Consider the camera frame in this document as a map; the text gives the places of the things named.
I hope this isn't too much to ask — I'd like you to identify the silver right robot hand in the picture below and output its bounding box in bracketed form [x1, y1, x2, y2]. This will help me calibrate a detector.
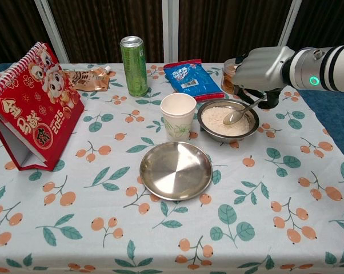
[231, 46, 295, 110]

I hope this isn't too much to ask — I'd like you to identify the metal spoon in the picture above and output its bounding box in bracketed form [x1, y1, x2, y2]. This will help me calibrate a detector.
[223, 95, 267, 126]

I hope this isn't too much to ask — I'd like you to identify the metal bowl with powder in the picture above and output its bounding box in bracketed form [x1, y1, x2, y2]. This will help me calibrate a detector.
[197, 99, 261, 144]

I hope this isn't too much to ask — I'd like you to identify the white paper cup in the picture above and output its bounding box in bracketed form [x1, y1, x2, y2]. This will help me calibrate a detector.
[160, 92, 197, 143]

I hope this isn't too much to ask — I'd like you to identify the clear jar with orange contents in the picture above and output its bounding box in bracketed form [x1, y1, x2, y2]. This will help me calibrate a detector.
[221, 58, 242, 95]

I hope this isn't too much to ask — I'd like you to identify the dark brown screen panel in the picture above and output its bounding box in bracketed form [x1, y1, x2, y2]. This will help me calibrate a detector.
[34, 0, 173, 65]
[163, 0, 302, 64]
[0, 0, 51, 71]

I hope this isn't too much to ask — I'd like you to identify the blue snack bag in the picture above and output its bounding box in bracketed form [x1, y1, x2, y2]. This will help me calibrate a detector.
[163, 59, 225, 103]

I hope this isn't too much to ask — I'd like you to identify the green drink can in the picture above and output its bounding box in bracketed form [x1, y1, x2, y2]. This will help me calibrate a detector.
[119, 35, 149, 98]

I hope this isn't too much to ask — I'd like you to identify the steel plate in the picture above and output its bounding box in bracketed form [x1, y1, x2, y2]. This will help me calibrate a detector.
[139, 141, 213, 202]

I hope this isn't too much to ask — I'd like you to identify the orange spout pouch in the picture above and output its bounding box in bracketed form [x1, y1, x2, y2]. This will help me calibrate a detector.
[62, 65, 117, 92]

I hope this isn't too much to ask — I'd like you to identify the floral tablecloth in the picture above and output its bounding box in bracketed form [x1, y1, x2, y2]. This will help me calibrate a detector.
[0, 62, 344, 274]

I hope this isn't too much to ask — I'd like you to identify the red spiral desk calendar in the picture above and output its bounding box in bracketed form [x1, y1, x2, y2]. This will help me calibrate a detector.
[0, 42, 85, 172]

